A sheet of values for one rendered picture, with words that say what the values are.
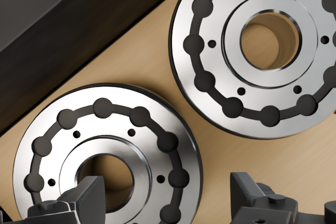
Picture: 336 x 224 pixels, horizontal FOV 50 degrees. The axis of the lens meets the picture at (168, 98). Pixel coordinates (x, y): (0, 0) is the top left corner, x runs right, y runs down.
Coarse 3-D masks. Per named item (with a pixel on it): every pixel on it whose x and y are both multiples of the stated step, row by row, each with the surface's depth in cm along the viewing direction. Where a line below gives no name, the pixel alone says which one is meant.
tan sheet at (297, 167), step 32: (128, 32) 22; (160, 32) 22; (256, 32) 22; (96, 64) 22; (128, 64) 22; (160, 64) 22; (256, 64) 22; (192, 128) 22; (320, 128) 22; (0, 160) 22; (96, 160) 22; (224, 160) 22; (256, 160) 22; (288, 160) 22; (320, 160) 22; (0, 192) 22; (224, 192) 22; (288, 192) 22; (320, 192) 22
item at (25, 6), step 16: (0, 0) 12; (16, 0) 12; (32, 0) 12; (48, 0) 12; (64, 0) 12; (0, 16) 12; (16, 16) 12; (32, 16) 12; (48, 16) 12; (0, 32) 12; (16, 32) 12; (32, 32) 12; (0, 48) 12
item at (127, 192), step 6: (90, 162) 21; (84, 168) 20; (90, 168) 22; (84, 174) 20; (90, 174) 22; (108, 192) 22; (114, 192) 22; (120, 192) 22; (126, 192) 21; (108, 198) 21; (114, 198) 21; (120, 198) 20; (108, 204) 20; (114, 204) 19
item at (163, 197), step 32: (64, 96) 19; (96, 96) 19; (128, 96) 19; (32, 128) 19; (64, 128) 19; (96, 128) 19; (128, 128) 19; (160, 128) 19; (32, 160) 19; (160, 160) 19; (192, 160) 19; (32, 192) 19; (160, 192) 19; (192, 192) 19
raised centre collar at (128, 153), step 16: (80, 144) 18; (96, 144) 18; (112, 144) 18; (128, 144) 18; (64, 160) 19; (80, 160) 18; (128, 160) 18; (144, 160) 19; (64, 176) 19; (144, 176) 18; (144, 192) 18; (112, 208) 19; (128, 208) 19
